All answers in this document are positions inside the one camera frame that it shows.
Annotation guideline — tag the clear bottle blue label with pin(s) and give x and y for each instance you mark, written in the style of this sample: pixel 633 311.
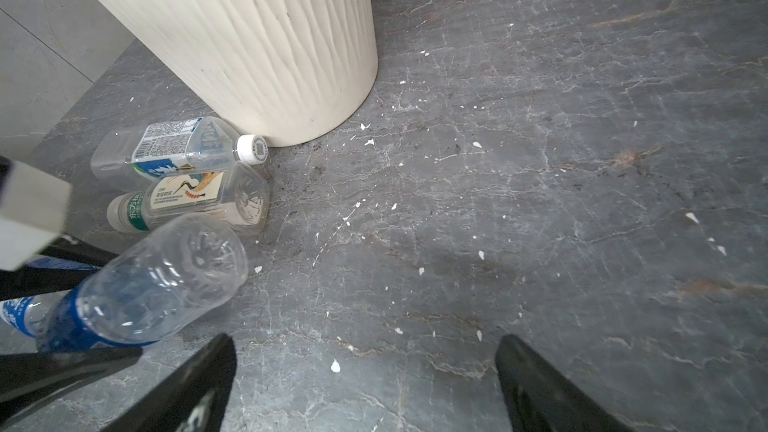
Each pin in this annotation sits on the clear bottle blue label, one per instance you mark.
pixel 182 270

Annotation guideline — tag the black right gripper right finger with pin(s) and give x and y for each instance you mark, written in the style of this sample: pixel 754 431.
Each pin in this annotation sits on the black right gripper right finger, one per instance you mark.
pixel 539 398

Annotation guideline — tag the cream ribbed waste bin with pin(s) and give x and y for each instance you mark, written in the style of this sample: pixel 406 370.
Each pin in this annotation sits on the cream ribbed waste bin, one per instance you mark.
pixel 289 70

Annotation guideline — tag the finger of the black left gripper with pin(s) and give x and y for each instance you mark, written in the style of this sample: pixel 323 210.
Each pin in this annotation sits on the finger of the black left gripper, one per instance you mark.
pixel 31 381
pixel 74 261

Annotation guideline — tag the clear bottle white barcode label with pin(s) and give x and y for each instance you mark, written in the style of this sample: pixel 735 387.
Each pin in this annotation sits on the clear bottle white barcode label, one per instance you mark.
pixel 130 159

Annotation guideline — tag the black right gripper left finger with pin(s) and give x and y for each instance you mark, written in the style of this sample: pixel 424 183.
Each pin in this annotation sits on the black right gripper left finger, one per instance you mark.
pixel 193 398

